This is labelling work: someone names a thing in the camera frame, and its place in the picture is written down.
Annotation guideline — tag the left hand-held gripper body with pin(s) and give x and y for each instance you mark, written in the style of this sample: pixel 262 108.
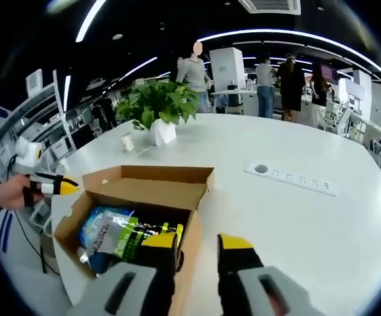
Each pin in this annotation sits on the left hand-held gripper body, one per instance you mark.
pixel 25 156

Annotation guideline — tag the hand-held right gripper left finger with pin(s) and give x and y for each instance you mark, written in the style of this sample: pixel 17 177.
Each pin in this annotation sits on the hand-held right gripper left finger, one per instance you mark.
pixel 151 283

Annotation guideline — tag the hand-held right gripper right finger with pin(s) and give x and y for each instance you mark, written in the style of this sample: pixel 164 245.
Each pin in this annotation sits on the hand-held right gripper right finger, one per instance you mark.
pixel 240 283

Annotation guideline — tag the silver green pouch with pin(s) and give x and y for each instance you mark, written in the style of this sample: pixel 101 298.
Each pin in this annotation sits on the silver green pouch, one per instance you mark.
pixel 128 237

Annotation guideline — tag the blue wet wipes pack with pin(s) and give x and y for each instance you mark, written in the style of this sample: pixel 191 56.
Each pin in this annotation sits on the blue wet wipes pack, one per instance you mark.
pixel 93 224

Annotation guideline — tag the brown cardboard shoe box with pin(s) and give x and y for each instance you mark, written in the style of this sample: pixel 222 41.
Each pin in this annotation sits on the brown cardboard shoe box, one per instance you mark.
pixel 164 194

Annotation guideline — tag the metal shelving rack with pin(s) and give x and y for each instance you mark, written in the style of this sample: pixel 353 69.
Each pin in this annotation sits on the metal shelving rack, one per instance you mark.
pixel 45 108

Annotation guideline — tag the person's striped shirt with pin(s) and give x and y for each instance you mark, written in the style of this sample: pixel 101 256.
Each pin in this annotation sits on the person's striped shirt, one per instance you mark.
pixel 1 230

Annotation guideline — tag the white paper cup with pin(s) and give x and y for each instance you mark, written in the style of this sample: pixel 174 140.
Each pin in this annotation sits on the white paper cup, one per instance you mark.
pixel 128 142

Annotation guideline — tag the white table power strip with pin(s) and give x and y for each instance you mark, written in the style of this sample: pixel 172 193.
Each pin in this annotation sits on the white table power strip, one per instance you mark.
pixel 292 179

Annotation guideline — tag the white plant pot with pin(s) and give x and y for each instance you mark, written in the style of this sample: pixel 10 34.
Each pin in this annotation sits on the white plant pot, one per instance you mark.
pixel 162 131

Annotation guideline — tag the green leafy plant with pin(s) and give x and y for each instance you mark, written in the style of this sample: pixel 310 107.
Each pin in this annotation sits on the green leafy plant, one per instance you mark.
pixel 157 98

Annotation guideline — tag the long ceiling light strip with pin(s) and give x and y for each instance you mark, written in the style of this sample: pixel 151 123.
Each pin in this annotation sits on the long ceiling light strip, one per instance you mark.
pixel 292 34
pixel 90 21

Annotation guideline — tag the ceiling air conditioner vent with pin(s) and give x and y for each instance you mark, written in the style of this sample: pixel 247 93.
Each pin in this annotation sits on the ceiling air conditioner vent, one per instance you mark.
pixel 269 6

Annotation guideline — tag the purple wall screen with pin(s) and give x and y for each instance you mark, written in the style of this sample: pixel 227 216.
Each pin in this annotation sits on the purple wall screen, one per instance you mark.
pixel 329 74

